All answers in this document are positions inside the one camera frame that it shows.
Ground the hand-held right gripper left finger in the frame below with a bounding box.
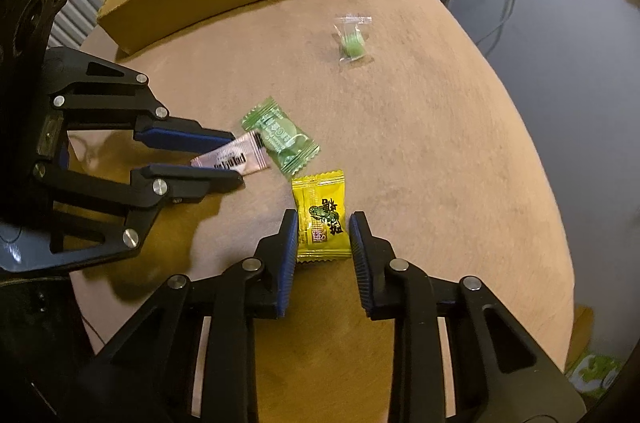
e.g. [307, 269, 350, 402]
[59, 208, 300, 423]

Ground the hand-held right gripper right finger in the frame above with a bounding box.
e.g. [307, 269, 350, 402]
[349, 210, 587, 423]

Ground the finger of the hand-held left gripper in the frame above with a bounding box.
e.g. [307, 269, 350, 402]
[46, 46, 237, 153]
[32, 163, 247, 272]

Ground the pink candy packet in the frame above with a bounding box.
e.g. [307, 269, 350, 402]
[190, 130, 272, 177]

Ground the yellow candy packet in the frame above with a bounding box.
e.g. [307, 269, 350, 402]
[291, 169, 352, 264]

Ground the green candy packet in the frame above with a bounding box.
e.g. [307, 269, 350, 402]
[241, 96, 321, 178]

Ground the tan fabric table cover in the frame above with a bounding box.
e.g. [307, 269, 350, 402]
[67, 0, 576, 423]

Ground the clear wrapped green candy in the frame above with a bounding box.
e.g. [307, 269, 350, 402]
[333, 15, 374, 67]

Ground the green patterned box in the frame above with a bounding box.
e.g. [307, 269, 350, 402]
[564, 349, 627, 400]

